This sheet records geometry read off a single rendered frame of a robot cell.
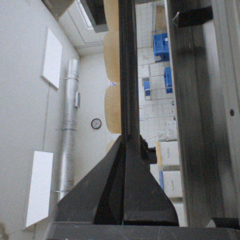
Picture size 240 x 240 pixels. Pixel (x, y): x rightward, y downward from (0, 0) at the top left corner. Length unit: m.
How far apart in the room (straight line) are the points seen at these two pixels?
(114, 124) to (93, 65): 5.57
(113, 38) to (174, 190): 3.77
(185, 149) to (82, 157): 4.44
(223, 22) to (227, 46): 0.03
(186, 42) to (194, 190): 0.39
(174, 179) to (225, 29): 3.71
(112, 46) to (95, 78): 5.25
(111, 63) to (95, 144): 4.58
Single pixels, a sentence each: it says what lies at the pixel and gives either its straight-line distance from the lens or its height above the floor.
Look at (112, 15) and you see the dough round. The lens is 0.20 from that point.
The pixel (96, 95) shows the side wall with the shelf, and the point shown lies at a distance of 5.14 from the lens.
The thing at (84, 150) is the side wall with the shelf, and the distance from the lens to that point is 4.81.
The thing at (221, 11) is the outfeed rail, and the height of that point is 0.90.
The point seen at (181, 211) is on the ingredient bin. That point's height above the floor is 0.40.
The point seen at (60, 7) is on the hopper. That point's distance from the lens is 0.81.
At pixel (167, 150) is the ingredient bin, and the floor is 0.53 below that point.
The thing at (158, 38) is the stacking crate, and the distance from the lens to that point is 4.97.
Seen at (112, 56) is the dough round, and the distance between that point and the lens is 0.16.
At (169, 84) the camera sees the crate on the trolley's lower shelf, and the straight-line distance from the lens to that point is 4.26.
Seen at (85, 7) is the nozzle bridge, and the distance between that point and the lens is 0.74.
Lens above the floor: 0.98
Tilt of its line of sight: 9 degrees up
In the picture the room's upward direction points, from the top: 94 degrees counter-clockwise
